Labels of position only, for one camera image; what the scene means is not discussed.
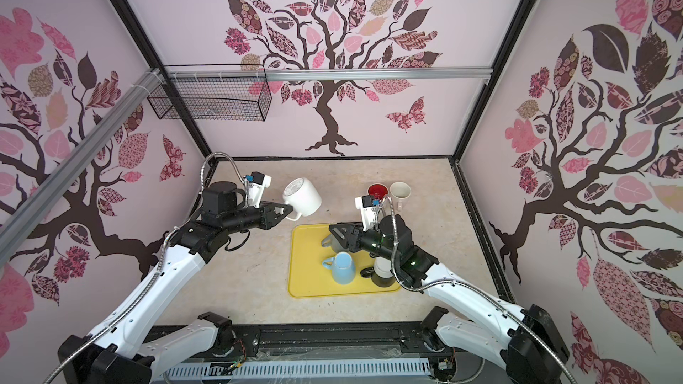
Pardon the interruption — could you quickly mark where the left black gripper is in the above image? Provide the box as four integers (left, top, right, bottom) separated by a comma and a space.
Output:
222, 200, 293, 235

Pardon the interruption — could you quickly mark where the white ribbed-base mug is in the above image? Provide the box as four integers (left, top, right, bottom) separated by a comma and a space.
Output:
283, 177, 322, 222

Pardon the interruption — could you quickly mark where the light blue mug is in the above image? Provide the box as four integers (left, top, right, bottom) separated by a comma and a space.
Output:
322, 252, 356, 286

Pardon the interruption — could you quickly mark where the white mug red interior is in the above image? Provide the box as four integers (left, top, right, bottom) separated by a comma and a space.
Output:
367, 183, 390, 207

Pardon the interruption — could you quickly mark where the pale pink mug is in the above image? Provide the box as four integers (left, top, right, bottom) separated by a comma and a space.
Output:
390, 181, 412, 212

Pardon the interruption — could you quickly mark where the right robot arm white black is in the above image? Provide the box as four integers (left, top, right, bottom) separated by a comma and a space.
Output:
329, 215, 576, 383

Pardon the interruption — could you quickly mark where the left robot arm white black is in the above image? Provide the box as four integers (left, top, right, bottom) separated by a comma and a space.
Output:
46, 181, 293, 383

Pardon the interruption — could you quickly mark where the grey mug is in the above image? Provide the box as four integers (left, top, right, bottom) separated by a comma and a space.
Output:
321, 234, 347, 254

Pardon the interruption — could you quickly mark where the black mug white base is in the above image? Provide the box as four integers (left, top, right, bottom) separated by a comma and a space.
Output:
360, 257, 396, 288

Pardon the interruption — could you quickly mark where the yellow plastic tray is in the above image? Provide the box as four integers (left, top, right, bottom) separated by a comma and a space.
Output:
287, 224, 399, 298

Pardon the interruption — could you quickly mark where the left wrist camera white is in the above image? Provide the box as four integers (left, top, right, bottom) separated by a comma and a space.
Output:
244, 172, 272, 208

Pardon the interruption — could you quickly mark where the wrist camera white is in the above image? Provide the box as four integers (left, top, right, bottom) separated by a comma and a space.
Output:
244, 172, 272, 208
355, 195, 380, 231

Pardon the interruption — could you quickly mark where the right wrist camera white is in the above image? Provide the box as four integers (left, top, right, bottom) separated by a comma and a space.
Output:
355, 195, 380, 231

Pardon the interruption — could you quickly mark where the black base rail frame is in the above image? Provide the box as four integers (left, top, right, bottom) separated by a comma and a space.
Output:
98, 319, 561, 384

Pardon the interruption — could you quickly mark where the black wire basket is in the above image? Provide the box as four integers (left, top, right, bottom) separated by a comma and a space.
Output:
147, 64, 273, 122

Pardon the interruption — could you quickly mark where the white slotted cable duct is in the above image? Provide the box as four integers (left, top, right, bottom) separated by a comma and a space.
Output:
157, 358, 431, 383

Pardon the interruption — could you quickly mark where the back aluminium rail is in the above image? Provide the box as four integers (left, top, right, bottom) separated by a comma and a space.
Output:
167, 66, 493, 82

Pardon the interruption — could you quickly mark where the aluminium rail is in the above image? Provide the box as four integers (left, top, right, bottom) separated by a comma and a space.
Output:
1, 69, 162, 264
167, 66, 493, 82

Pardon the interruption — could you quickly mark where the left aluminium rail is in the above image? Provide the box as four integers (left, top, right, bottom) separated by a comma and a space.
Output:
1, 69, 162, 264

